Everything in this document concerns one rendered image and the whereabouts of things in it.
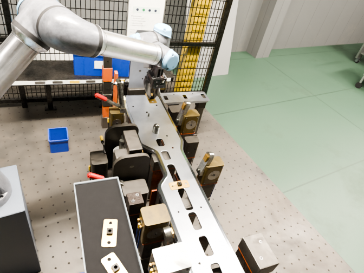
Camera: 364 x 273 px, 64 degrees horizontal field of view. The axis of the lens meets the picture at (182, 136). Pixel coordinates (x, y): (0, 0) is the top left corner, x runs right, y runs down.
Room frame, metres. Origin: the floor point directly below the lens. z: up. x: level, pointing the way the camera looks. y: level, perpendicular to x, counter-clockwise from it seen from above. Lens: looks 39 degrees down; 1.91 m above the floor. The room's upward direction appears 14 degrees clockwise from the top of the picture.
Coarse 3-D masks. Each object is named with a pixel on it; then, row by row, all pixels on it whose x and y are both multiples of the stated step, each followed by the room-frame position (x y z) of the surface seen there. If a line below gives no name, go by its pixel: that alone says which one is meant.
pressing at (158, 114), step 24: (144, 96) 1.37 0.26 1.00; (144, 120) 1.16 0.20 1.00; (168, 120) 1.21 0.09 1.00; (144, 144) 0.99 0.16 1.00; (168, 144) 1.03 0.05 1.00; (168, 192) 0.75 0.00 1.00; (192, 192) 0.78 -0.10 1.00; (216, 216) 0.69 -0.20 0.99; (192, 240) 0.57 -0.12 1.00; (216, 240) 0.59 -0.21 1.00; (192, 264) 0.48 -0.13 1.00; (240, 264) 0.52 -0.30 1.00
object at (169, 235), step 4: (164, 228) 0.52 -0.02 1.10; (168, 228) 0.52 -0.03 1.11; (164, 232) 0.51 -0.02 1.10; (168, 232) 0.51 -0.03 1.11; (172, 232) 0.52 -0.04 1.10; (164, 236) 0.52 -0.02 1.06; (168, 236) 0.50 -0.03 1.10; (172, 236) 0.51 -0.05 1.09; (164, 240) 0.53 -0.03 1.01; (168, 240) 0.50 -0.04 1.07; (172, 240) 0.51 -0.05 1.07; (168, 244) 0.50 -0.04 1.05
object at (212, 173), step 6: (216, 156) 0.97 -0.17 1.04; (216, 162) 0.93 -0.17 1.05; (222, 162) 0.94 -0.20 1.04; (210, 168) 0.90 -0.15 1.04; (216, 168) 0.91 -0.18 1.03; (222, 168) 0.93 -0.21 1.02; (204, 174) 0.89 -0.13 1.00; (210, 174) 0.90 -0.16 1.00; (216, 174) 0.92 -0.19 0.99; (198, 180) 0.92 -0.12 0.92; (204, 180) 0.89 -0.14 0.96; (210, 180) 0.91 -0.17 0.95; (216, 180) 0.92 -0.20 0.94; (204, 186) 0.91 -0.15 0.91; (210, 186) 0.92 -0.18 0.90; (204, 192) 0.91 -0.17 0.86; (210, 192) 0.93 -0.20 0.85
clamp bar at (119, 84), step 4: (116, 80) 1.12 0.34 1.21; (120, 80) 1.14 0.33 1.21; (124, 80) 1.14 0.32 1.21; (116, 84) 1.11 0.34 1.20; (120, 84) 1.11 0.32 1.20; (120, 88) 1.11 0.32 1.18; (120, 92) 1.11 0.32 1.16; (120, 96) 1.11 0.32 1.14; (120, 100) 1.11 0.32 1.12; (120, 104) 1.11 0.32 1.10; (124, 104) 1.12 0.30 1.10; (120, 108) 1.11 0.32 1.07
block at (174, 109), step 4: (168, 108) 1.35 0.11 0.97; (172, 108) 1.35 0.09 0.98; (176, 108) 1.36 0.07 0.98; (180, 108) 1.37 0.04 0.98; (168, 112) 1.34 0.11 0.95; (172, 112) 1.31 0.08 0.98; (176, 112) 1.32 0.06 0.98; (172, 116) 1.31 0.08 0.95; (176, 116) 1.32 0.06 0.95; (176, 124) 1.33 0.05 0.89
